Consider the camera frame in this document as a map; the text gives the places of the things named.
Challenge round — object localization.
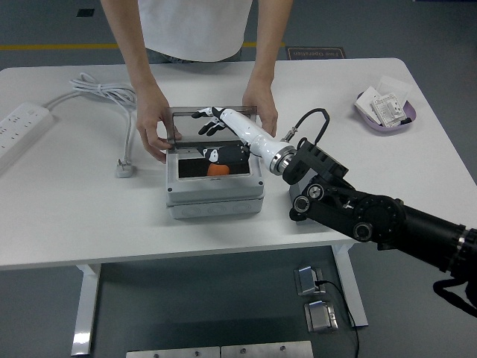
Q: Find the white printed switch module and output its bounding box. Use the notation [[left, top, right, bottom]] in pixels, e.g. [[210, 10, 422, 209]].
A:
[[370, 92, 407, 128]]

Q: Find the grey electrical enclosure box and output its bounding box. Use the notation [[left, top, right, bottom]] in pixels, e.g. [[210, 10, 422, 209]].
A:
[[165, 143, 266, 220]]

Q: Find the black floor sign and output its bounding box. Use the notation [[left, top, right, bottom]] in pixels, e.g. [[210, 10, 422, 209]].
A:
[[285, 46, 347, 60]]

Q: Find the metal base plate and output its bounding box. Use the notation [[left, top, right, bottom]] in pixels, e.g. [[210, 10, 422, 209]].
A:
[[125, 346, 221, 358], [221, 340, 314, 358]]

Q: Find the white power cord with plug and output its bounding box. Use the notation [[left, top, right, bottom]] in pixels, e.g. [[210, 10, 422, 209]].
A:
[[42, 72, 138, 179]]

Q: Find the person's left hand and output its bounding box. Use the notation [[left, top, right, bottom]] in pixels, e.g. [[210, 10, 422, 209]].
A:
[[241, 80, 279, 136]]

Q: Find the tinted hinged box lid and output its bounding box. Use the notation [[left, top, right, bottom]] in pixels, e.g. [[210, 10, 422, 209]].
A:
[[165, 105, 259, 150]]

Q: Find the white table leg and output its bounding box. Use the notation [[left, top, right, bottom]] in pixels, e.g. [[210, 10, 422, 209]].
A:
[[70, 263, 102, 356], [332, 244, 369, 328]]

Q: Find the purple plastic tray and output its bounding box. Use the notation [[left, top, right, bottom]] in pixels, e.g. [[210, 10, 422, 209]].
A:
[[353, 91, 418, 136]]

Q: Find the silver floor socket box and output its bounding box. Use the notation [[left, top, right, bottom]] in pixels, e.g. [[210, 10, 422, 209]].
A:
[[294, 264, 325, 296], [304, 300, 339, 333]]

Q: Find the black floor cable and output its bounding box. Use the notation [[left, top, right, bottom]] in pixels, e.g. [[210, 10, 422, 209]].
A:
[[315, 279, 361, 358]]

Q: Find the white power strip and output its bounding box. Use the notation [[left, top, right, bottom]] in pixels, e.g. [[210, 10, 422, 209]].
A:
[[0, 102, 55, 173]]

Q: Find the person's right hand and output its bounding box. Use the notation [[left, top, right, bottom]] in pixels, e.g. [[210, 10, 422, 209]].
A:
[[136, 95, 183, 164]]

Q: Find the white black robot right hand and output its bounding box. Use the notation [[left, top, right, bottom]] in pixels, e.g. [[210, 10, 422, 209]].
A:
[[191, 106, 290, 173]]

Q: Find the person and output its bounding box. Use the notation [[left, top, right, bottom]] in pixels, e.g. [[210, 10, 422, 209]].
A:
[[137, 0, 254, 64]]

